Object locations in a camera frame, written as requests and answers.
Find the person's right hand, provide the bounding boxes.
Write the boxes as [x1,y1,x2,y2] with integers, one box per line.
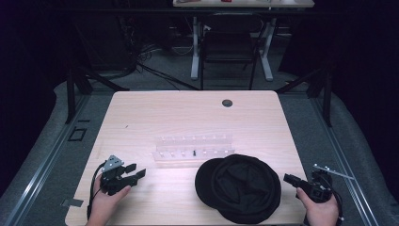
[295,186,341,226]

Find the black chair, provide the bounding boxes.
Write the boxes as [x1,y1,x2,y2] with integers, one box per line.
[199,12,265,91]

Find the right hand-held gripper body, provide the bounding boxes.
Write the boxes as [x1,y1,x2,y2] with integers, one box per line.
[295,163,356,204]

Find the black cap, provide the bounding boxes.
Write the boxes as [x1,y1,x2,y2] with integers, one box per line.
[194,153,282,226]

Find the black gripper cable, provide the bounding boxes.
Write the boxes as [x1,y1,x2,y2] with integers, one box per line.
[87,160,107,220]
[325,175,345,226]

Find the aluminium floor rail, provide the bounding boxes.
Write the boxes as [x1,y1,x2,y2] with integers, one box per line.
[2,93,92,226]
[309,95,381,226]

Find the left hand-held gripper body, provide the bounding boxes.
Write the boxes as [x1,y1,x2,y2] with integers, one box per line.
[100,154,139,197]

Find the grey tape piece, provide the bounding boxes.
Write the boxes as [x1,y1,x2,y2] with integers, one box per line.
[60,198,85,208]

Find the black metal stand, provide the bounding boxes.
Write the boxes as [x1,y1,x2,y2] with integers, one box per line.
[64,60,130,125]
[275,60,334,128]

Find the person's left hand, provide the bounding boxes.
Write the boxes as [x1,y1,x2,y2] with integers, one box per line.
[86,174,132,226]

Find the black floor cable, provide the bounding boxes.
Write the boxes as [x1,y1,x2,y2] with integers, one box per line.
[136,61,201,92]

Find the white-legged desk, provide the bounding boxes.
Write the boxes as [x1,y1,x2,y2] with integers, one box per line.
[171,0,315,83]

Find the clear acrylic rack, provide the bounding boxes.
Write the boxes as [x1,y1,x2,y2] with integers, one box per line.
[152,134,236,163]

